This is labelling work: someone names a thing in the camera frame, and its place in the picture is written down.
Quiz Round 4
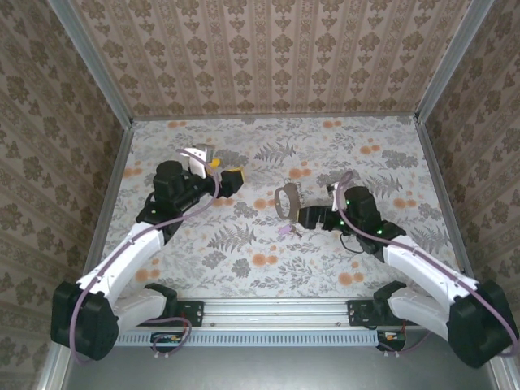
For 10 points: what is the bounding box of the brown strap keyring with chain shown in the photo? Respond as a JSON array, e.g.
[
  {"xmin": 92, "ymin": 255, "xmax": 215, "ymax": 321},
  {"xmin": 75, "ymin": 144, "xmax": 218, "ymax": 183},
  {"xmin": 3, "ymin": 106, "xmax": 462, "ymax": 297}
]
[{"xmin": 273, "ymin": 183, "xmax": 302, "ymax": 228}]

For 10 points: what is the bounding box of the key with purple cover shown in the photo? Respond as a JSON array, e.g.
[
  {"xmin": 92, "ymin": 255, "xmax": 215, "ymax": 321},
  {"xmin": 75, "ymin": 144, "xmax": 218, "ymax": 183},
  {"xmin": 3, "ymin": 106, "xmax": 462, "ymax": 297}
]
[{"xmin": 277, "ymin": 223, "xmax": 304, "ymax": 240}]

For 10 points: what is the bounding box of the floral patterned table cover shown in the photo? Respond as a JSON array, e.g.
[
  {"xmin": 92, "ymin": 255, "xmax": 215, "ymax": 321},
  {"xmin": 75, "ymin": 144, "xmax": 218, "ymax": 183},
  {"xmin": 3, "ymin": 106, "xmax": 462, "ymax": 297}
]
[{"xmin": 91, "ymin": 115, "xmax": 468, "ymax": 300}]

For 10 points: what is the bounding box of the black connector board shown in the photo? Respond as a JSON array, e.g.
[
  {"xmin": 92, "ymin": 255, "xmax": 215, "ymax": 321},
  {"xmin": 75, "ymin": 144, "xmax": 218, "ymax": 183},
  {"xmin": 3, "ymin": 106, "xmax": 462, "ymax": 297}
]
[
  {"xmin": 376, "ymin": 329, "xmax": 407, "ymax": 351},
  {"xmin": 150, "ymin": 331, "xmax": 186, "ymax": 353}
]

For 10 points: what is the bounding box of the grey metal panel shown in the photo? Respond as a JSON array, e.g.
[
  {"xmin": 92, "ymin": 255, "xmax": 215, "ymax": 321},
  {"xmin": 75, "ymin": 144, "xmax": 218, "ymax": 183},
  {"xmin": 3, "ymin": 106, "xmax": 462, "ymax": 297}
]
[{"xmin": 60, "ymin": 327, "xmax": 507, "ymax": 390}]

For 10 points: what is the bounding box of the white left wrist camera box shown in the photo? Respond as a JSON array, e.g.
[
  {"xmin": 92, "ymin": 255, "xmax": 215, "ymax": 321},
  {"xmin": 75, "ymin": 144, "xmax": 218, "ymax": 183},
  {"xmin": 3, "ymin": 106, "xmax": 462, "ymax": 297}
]
[{"xmin": 186, "ymin": 142, "xmax": 216, "ymax": 180}]

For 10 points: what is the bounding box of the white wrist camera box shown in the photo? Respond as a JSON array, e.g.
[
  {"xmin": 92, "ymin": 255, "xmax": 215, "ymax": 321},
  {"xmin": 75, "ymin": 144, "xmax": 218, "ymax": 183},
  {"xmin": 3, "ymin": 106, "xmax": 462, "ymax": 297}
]
[
  {"xmin": 186, "ymin": 142, "xmax": 216, "ymax": 180},
  {"xmin": 326, "ymin": 181, "xmax": 343, "ymax": 213}
]

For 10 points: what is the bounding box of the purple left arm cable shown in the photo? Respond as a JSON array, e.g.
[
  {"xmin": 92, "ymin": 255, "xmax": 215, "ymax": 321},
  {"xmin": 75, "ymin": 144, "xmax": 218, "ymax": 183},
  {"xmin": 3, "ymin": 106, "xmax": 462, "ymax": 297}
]
[{"xmin": 69, "ymin": 148, "xmax": 223, "ymax": 365}]

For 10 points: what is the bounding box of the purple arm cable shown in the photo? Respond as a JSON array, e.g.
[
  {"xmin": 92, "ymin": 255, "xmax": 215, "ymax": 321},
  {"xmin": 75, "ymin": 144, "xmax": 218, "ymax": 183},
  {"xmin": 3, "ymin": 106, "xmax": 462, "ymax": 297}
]
[
  {"xmin": 69, "ymin": 148, "xmax": 223, "ymax": 365},
  {"xmin": 335, "ymin": 170, "xmax": 520, "ymax": 359}
]

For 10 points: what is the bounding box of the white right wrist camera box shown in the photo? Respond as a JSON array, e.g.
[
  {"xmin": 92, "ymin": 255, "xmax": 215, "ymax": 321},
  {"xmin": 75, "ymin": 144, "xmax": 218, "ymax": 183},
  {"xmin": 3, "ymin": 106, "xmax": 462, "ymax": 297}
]
[{"xmin": 326, "ymin": 181, "xmax": 343, "ymax": 213}]

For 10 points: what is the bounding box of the thin black cable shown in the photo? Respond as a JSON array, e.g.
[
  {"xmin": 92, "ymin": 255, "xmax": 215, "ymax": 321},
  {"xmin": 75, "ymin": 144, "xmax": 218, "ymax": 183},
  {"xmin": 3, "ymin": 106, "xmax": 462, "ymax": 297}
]
[{"xmin": 339, "ymin": 233, "xmax": 366, "ymax": 254}]

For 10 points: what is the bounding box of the aluminium side rail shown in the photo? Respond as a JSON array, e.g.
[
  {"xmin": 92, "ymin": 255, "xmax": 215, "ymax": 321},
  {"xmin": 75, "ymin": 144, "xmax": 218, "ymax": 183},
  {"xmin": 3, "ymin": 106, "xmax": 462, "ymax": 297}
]
[
  {"xmin": 414, "ymin": 120, "xmax": 481, "ymax": 294},
  {"xmin": 76, "ymin": 123, "xmax": 135, "ymax": 297}
]

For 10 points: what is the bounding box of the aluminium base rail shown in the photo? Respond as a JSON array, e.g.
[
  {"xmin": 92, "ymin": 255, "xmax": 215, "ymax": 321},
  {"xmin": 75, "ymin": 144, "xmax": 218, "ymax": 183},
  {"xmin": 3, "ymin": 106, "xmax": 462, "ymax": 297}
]
[{"xmin": 60, "ymin": 296, "xmax": 499, "ymax": 328}]

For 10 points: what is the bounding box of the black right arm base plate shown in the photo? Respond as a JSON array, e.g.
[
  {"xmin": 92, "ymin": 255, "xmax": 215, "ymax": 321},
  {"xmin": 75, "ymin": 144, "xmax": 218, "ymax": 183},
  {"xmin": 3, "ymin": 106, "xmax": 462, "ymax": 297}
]
[{"xmin": 347, "ymin": 299, "xmax": 423, "ymax": 327}]

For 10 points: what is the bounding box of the grey slotted cable duct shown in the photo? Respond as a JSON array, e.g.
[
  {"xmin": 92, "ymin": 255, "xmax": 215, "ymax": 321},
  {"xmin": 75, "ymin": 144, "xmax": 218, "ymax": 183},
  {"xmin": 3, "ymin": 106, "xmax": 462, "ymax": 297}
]
[{"xmin": 115, "ymin": 329, "xmax": 381, "ymax": 347}]

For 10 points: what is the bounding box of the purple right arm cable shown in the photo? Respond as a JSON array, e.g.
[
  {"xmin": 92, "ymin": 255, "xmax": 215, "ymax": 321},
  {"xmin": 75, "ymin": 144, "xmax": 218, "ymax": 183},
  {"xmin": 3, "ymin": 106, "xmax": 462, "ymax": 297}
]
[{"xmin": 335, "ymin": 170, "xmax": 520, "ymax": 359}]

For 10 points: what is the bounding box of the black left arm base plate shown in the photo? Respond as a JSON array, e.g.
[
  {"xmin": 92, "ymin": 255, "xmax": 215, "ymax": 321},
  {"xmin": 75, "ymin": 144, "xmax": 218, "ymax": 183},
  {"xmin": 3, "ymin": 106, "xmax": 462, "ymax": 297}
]
[{"xmin": 174, "ymin": 299, "xmax": 205, "ymax": 327}]

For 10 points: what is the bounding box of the aluminium corner post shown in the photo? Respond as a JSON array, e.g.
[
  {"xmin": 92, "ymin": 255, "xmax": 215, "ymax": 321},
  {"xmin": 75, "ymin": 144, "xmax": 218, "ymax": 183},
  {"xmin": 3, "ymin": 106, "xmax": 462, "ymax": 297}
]
[
  {"xmin": 414, "ymin": 0, "xmax": 497, "ymax": 123},
  {"xmin": 45, "ymin": 0, "xmax": 135, "ymax": 127}
]

